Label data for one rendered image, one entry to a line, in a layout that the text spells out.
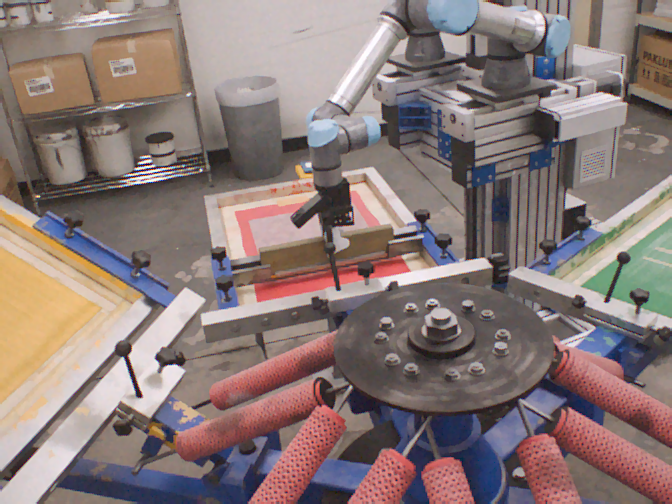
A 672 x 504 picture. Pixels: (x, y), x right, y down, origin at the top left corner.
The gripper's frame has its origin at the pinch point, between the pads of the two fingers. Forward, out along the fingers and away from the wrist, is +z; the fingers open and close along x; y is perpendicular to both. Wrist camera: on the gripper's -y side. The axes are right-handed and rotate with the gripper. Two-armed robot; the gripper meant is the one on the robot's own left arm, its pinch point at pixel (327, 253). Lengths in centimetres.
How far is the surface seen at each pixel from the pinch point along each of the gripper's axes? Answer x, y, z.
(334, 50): 367, 84, 28
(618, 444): -103, 17, -21
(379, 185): 43, 27, 2
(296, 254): -1.4, -8.4, -2.3
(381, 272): -5.6, 12.8, 5.5
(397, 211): 21.5, 26.0, 2.0
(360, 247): -1.4, 8.7, -0.8
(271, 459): -70, -25, -1
